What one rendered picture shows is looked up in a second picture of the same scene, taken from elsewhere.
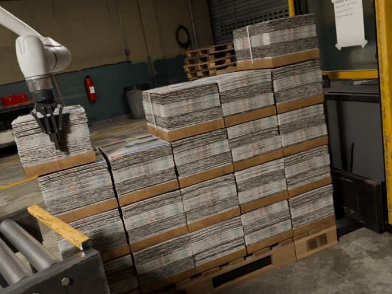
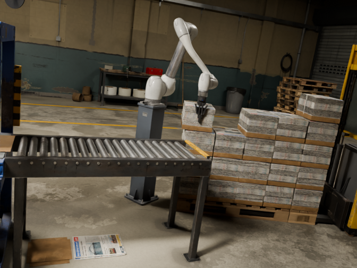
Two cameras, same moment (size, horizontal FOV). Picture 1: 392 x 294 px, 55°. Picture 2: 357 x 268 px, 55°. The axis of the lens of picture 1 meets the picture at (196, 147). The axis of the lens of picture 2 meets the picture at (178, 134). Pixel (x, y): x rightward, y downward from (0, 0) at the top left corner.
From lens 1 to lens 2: 1.58 m
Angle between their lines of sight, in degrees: 15
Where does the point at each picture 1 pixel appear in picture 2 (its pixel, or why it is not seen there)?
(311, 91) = (328, 139)
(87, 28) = (218, 36)
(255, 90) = (297, 128)
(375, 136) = not seen: outside the picture
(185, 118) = (256, 128)
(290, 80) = (318, 129)
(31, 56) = (204, 82)
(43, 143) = (194, 117)
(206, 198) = (252, 169)
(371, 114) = not seen: outside the picture
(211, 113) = (270, 131)
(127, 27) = (247, 43)
